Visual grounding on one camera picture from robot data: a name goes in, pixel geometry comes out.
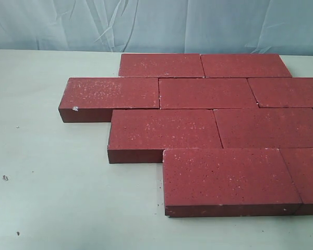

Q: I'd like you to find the red brick front left row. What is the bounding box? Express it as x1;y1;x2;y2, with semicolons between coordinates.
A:
163;148;302;217

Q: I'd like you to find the red brick right third row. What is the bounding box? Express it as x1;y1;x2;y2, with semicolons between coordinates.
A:
247;78;313;109

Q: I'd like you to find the red brick middle row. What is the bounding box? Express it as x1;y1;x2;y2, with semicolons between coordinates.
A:
213;108;313;148

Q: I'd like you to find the red brick front right row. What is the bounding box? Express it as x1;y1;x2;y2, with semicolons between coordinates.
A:
280;148;313;216

